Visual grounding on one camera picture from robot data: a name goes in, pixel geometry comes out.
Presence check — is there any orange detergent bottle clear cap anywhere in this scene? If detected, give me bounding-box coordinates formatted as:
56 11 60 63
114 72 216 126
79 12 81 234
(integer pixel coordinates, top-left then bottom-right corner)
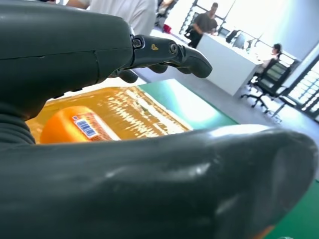
39 105 122 145

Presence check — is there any yellow plastic bag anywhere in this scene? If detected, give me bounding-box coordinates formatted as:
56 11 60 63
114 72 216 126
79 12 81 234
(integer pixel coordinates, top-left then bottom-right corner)
26 86 193 145

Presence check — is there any green table mat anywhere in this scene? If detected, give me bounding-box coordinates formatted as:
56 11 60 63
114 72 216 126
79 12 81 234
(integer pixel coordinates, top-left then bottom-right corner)
138 78 319 239

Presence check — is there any white office desk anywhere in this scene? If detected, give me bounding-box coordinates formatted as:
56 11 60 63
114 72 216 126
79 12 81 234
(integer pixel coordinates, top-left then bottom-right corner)
195 32 262 97

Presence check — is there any standing person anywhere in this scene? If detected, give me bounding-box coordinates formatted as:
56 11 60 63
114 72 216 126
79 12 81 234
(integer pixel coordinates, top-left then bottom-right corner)
187 1 219 49

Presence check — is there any black office chair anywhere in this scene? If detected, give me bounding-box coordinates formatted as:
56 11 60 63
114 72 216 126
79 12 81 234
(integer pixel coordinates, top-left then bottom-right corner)
240 57 298 116

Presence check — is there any seated person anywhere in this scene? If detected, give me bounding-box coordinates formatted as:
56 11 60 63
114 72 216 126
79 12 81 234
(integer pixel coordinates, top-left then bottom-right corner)
260 43 283 71

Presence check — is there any black window grille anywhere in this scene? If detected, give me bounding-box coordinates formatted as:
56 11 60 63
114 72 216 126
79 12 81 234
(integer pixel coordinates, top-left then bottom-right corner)
286 53 319 122

